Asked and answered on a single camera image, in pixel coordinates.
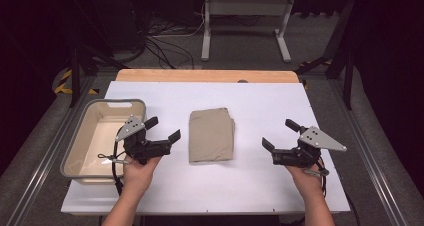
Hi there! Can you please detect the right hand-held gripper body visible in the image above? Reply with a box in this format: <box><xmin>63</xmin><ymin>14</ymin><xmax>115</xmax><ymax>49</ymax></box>
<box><xmin>271</xmin><ymin>125</ymin><xmax>348</xmax><ymax>169</ymax></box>

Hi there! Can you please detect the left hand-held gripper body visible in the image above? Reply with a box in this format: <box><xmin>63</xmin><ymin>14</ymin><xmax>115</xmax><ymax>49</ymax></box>
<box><xmin>114</xmin><ymin>115</ymin><xmax>173</xmax><ymax>166</ymax></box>

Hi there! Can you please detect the beige cloth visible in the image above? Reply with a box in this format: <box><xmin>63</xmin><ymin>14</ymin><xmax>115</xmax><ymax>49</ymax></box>
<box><xmin>188</xmin><ymin>107</ymin><xmax>236</xmax><ymax>164</ymax></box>

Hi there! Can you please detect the beige plastic bin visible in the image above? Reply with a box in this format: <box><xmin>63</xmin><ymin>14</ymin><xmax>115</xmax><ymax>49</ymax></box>
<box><xmin>60</xmin><ymin>98</ymin><xmax>148</xmax><ymax>186</ymax></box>

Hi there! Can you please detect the person's right hand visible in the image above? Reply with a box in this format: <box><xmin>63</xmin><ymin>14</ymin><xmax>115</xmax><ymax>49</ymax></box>
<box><xmin>285</xmin><ymin>164</ymin><xmax>325</xmax><ymax>201</ymax></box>

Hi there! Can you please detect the person's left hand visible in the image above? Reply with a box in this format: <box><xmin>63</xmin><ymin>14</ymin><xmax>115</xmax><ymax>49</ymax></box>
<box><xmin>122</xmin><ymin>154</ymin><xmax>163</xmax><ymax>199</ymax></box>

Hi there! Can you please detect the white table mat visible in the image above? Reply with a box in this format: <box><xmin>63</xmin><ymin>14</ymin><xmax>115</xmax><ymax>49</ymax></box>
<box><xmin>60</xmin><ymin>80</ymin><xmax>352</xmax><ymax>216</ymax></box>

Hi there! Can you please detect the wooden table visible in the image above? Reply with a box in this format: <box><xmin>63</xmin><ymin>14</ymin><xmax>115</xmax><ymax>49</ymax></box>
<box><xmin>115</xmin><ymin>68</ymin><xmax>300</xmax><ymax>84</ymax></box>

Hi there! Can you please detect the black metal stand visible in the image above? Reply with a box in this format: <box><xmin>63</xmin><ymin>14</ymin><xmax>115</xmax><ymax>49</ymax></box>
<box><xmin>66</xmin><ymin>0</ymin><xmax>131</xmax><ymax>108</ymax></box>
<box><xmin>294</xmin><ymin>0</ymin><xmax>356</xmax><ymax>112</ymax></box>

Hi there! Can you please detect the white metal stand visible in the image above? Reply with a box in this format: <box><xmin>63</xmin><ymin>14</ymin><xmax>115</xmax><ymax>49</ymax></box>
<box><xmin>200</xmin><ymin>0</ymin><xmax>297</xmax><ymax>64</ymax></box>

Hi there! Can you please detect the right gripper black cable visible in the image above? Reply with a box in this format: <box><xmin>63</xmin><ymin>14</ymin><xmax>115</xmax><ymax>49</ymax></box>
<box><xmin>302</xmin><ymin>155</ymin><xmax>331</xmax><ymax>198</ymax></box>

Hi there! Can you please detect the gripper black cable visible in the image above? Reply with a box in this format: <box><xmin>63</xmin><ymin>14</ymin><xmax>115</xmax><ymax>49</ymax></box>
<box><xmin>302</xmin><ymin>155</ymin><xmax>331</xmax><ymax>198</ymax></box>
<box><xmin>97</xmin><ymin>125</ymin><xmax>134</xmax><ymax>197</ymax></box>

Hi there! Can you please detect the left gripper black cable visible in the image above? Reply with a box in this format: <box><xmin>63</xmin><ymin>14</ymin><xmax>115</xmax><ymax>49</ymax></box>
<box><xmin>97</xmin><ymin>125</ymin><xmax>134</xmax><ymax>197</ymax></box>

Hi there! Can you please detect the bundle of floor cables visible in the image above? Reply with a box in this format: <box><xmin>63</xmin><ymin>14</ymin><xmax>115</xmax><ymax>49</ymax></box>
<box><xmin>113</xmin><ymin>0</ymin><xmax>208</xmax><ymax>70</ymax></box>

